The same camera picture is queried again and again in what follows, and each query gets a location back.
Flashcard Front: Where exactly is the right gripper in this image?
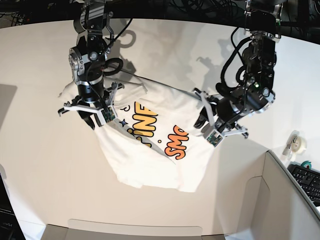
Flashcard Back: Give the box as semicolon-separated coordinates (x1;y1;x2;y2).
57;81;124;130

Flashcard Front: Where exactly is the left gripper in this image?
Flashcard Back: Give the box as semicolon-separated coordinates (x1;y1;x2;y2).
192;88;249;139

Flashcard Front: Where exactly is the white printed t-shirt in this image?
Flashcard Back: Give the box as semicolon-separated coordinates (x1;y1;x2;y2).
58;76;218;193

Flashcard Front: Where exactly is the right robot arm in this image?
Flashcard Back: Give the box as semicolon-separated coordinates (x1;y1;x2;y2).
58;0;124;130

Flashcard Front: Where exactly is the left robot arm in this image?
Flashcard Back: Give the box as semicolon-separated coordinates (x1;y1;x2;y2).
193;0;284;146

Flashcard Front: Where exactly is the clear tape dispenser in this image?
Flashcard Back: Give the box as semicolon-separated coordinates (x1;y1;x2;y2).
282;130;307;162

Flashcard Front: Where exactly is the green tape roll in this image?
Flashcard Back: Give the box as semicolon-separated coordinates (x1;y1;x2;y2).
300;161;312;169

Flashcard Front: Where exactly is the grey partition panel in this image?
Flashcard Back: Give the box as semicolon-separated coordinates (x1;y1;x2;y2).
42;150;320;240

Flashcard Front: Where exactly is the black computer keyboard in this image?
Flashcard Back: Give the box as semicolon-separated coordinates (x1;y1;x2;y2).
287;164;320;207

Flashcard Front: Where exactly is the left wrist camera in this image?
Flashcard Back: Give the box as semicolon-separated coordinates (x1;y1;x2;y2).
203;129;224;148

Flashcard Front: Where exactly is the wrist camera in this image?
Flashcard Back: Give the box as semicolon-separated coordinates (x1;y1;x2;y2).
203;129;224;148
95;105;118;127

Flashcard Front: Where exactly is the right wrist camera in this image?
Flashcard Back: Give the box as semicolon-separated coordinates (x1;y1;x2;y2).
95;105;118;127

